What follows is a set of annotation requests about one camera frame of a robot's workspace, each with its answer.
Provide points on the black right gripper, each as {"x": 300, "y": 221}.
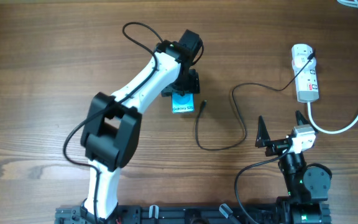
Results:
{"x": 276, "y": 145}

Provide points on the white USB charger plug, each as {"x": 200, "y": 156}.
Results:
{"x": 302, "y": 61}

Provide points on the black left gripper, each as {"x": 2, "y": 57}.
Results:
{"x": 192, "y": 86}

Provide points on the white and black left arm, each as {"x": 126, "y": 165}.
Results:
{"x": 112, "y": 133}

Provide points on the white power strip socket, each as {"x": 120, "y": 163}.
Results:
{"x": 306, "y": 81}

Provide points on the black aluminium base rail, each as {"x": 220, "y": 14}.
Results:
{"x": 261, "y": 213}

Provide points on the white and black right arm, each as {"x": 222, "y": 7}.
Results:
{"x": 307, "y": 184}

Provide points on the turquoise screen Galaxy smartphone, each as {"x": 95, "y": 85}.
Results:
{"x": 182, "y": 104}

